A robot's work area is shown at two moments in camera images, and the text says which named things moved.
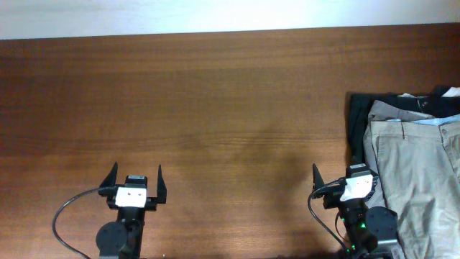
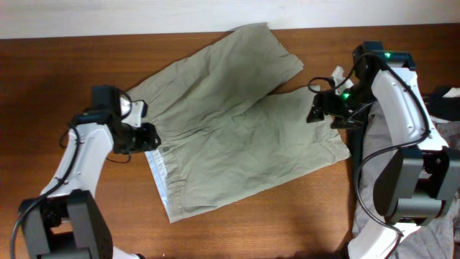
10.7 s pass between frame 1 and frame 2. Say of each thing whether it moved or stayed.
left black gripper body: moved
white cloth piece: stayed
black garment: stayed
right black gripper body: moved
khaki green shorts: moved
